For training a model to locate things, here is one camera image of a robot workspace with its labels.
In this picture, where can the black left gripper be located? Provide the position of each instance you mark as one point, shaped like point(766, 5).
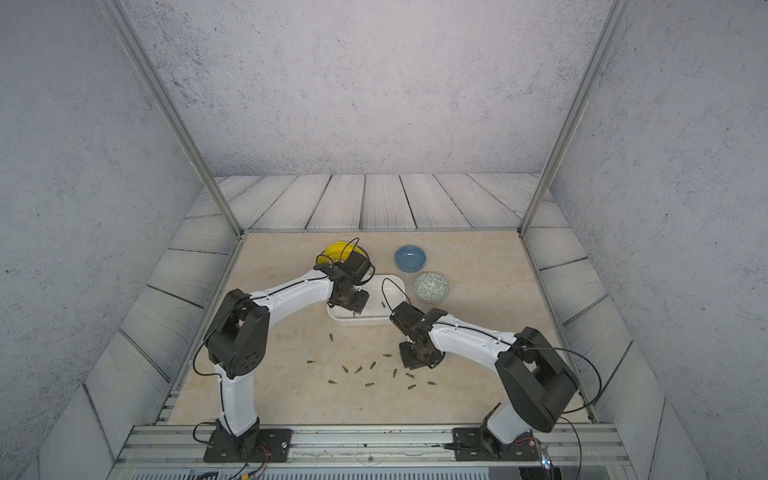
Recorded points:
point(361, 305)

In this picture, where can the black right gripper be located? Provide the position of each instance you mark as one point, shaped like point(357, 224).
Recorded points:
point(408, 362)

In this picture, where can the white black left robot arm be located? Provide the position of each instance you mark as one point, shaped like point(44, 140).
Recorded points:
point(236, 341)

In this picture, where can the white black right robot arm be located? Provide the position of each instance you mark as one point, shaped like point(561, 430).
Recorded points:
point(538, 383)

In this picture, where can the white plastic storage box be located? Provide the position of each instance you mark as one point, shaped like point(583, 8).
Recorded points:
point(386, 288)

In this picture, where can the yellow banana bunch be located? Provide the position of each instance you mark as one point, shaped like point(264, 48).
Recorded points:
point(338, 252)

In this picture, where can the blue ceramic bowl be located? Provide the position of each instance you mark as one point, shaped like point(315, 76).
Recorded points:
point(410, 258)

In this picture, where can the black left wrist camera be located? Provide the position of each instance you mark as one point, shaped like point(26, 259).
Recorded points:
point(356, 266)

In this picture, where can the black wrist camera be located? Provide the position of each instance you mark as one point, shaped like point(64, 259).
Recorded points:
point(406, 318)
point(356, 266)

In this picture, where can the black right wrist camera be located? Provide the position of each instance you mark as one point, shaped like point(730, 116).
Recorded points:
point(406, 318)

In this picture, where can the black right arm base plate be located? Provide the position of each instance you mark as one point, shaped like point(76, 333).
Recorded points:
point(478, 444)

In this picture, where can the aluminium front rail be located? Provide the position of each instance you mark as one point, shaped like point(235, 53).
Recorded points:
point(571, 451)

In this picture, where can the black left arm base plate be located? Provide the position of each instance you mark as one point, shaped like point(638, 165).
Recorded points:
point(247, 445)

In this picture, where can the aluminium frame post left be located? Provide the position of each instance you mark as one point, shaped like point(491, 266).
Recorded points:
point(136, 53)

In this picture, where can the aluminium frame post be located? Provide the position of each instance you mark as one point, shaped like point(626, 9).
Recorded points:
point(136, 53)
point(611, 28)

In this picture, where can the aluminium frame post right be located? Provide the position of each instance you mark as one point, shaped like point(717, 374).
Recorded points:
point(611, 28)

